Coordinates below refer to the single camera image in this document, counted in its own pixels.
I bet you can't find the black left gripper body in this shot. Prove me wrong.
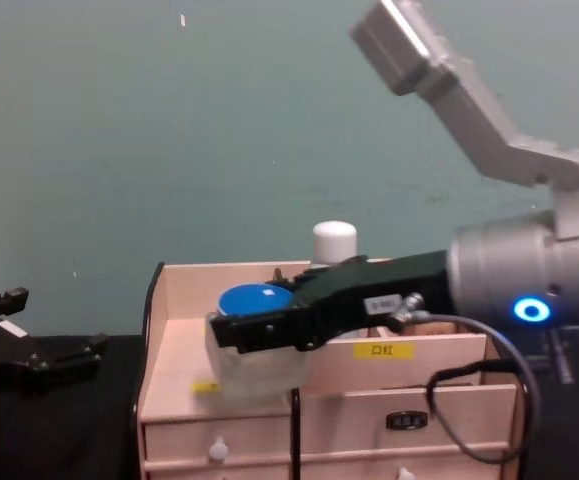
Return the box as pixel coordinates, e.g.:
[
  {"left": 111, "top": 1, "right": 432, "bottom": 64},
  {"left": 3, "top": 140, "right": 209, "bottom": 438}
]
[{"left": 0, "top": 313, "right": 53, "bottom": 401}]

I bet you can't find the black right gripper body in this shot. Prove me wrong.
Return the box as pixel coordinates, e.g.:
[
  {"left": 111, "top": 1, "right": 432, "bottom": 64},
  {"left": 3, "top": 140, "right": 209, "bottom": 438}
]
[{"left": 292, "top": 249, "right": 454, "bottom": 352}]

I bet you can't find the clear jar with blue lid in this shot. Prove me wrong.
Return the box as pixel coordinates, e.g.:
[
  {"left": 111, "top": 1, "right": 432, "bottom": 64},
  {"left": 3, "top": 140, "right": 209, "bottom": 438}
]
[{"left": 204, "top": 281, "right": 311, "bottom": 400}]

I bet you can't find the white round bottle cap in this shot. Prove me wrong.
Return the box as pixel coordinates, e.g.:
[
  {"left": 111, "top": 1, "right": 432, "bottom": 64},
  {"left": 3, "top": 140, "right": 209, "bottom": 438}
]
[{"left": 311, "top": 220, "right": 360, "bottom": 266}]

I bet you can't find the long yellow label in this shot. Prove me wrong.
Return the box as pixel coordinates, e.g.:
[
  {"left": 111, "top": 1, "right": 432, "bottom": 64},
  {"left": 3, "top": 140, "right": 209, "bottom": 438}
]
[{"left": 352, "top": 342, "right": 415, "bottom": 360}]

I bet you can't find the black table cloth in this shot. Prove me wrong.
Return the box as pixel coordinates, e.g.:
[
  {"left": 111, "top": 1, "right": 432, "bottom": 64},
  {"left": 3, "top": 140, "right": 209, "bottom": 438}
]
[{"left": 0, "top": 331, "right": 579, "bottom": 480}]

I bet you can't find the pale wooden desk organizer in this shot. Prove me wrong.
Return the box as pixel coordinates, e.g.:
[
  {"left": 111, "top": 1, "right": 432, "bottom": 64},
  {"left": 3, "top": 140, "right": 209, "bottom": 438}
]
[{"left": 135, "top": 258, "right": 526, "bottom": 480}]

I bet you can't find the thin black upright bar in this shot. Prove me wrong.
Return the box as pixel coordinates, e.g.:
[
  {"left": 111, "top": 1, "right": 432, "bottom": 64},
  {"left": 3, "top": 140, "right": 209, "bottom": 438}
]
[{"left": 290, "top": 387, "right": 304, "bottom": 480}]

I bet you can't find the wide wooden drawer, black plate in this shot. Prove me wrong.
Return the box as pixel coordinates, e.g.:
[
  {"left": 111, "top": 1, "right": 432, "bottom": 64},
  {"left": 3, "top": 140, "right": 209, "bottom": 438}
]
[{"left": 142, "top": 384, "right": 518, "bottom": 462}]

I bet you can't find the wooden drawer with white knob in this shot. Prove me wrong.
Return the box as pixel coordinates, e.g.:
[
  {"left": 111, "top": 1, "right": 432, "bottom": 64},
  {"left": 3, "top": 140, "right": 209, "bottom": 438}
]
[{"left": 144, "top": 460, "right": 514, "bottom": 480}]

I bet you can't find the right robot arm with camera bracket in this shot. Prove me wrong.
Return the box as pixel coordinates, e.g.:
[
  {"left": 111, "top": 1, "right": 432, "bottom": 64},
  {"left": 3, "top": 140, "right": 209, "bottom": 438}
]
[{"left": 349, "top": 0, "right": 579, "bottom": 332}]

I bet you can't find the thin dark gripper cable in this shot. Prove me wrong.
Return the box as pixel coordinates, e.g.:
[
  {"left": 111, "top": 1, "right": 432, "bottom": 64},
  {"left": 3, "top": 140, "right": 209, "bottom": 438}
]
[{"left": 392, "top": 293, "right": 543, "bottom": 465}]

